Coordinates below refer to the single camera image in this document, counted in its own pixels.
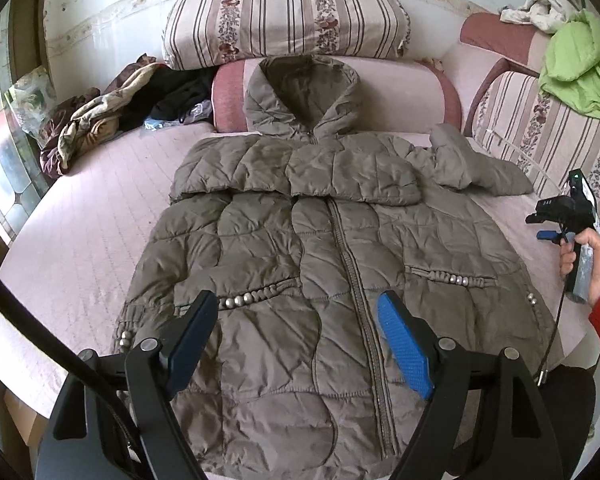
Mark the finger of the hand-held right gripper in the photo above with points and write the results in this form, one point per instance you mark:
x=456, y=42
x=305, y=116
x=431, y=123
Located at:
x=550, y=236

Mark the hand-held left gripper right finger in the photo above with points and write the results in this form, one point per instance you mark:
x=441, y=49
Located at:
x=405, y=350

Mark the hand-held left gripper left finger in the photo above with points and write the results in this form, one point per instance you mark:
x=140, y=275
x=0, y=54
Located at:
x=195, y=342

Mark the olive quilted hooded jacket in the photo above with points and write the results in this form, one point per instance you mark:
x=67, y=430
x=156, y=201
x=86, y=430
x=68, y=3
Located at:
x=290, y=260

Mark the person's right hand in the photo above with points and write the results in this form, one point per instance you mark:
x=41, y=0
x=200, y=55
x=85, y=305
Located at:
x=597, y=265

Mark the striped floral sofa backrest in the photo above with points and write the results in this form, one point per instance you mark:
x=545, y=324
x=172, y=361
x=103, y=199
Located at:
x=530, y=125

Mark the green cloth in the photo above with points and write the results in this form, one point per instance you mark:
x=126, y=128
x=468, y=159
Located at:
x=580, y=70

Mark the pink quilted sofa bed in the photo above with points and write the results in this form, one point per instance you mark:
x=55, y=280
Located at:
x=80, y=240

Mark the pink sofa cushion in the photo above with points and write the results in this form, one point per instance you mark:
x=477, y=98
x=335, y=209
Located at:
x=500, y=35

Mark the cardboard box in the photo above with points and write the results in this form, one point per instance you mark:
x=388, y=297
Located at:
x=22, y=417

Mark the white crumpled cloth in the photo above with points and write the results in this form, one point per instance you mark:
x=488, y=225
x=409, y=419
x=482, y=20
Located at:
x=540, y=12

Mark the pink quilted bolster cushion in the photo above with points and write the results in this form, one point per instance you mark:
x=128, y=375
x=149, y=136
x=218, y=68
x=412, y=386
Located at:
x=405, y=100

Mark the clear plastic bag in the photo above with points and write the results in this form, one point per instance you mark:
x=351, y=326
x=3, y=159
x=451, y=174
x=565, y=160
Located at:
x=200, y=110

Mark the black garment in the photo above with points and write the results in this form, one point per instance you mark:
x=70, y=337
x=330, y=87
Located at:
x=185, y=92

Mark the brown floral blanket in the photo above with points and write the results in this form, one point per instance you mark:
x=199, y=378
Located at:
x=100, y=110

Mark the stained glass window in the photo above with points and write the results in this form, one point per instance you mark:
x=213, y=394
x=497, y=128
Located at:
x=5, y=160

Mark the floral wrapped package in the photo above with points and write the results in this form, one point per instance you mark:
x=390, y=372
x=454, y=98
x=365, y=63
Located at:
x=32, y=102

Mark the striped floral large cushion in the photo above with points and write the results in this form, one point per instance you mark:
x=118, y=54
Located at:
x=280, y=15

